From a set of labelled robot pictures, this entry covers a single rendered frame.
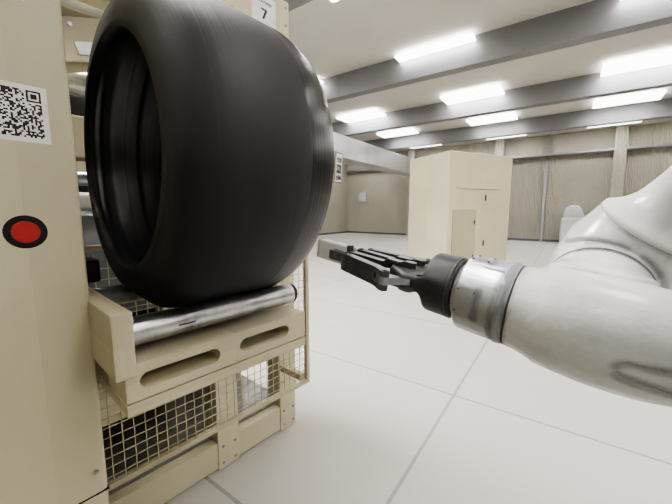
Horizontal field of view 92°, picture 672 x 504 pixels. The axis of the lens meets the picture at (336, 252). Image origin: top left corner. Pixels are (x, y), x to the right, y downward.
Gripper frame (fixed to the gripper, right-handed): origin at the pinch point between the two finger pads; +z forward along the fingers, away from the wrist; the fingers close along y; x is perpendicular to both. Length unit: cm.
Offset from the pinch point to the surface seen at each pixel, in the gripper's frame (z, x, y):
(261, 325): 16.1, 18.6, 1.4
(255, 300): 19.0, 14.3, 1.1
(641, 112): -12, -241, -1051
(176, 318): 19.1, 14.1, 16.6
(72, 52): 73, -34, 18
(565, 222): 99, 47, -1231
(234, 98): 10.5, -20.5, 12.4
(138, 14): 27.2, -31.8, 18.6
